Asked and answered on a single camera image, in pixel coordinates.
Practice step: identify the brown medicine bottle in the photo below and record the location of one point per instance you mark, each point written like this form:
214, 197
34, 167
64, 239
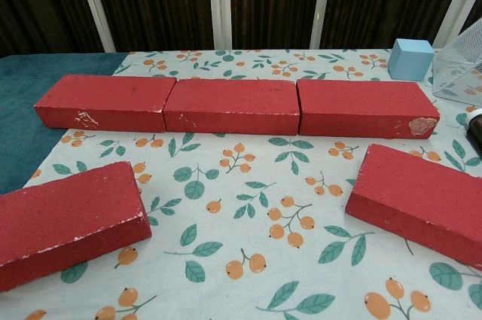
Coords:
475, 126

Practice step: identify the teal table cover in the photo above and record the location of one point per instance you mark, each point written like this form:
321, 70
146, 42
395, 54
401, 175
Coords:
22, 139

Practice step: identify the light blue cube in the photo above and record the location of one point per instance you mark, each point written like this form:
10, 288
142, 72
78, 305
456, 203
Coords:
408, 62

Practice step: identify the white metal frame post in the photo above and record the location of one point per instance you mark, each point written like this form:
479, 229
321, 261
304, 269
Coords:
455, 3
322, 3
96, 7
219, 3

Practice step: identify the clear mesh basket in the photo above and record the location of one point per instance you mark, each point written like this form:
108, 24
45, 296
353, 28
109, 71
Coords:
461, 67

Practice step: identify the red brick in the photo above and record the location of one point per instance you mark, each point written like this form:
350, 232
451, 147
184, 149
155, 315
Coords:
421, 192
229, 103
361, 103
105, 98
68, 214

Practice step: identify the floral print tablecloth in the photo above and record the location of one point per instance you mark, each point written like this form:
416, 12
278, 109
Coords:
241, 229

